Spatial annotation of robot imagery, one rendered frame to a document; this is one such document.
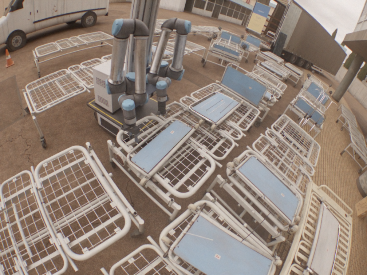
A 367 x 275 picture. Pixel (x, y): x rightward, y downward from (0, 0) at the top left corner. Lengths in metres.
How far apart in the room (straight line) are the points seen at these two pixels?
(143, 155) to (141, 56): 0.78
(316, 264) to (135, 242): 1.58
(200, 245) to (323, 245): 1.11
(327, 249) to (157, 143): 1.86
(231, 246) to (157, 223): 0.79
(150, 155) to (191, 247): 0.80
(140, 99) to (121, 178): 0.94
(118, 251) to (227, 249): 0.95
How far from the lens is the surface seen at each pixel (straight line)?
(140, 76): 1.31
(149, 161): 1.41
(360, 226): 4.38
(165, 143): 1.55
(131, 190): 1.86
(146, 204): 1.80
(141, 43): 1.28
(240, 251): 1.32
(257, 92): 2.71
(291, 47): 12.26
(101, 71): 1.96
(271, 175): 1.79
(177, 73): 1.91
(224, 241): 1.27
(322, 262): 1.75
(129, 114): 1.24
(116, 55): 1.36
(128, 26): 1.23
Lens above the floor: 1.68
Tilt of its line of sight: 45 degrees down
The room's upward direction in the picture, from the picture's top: 18 degrees clockwise
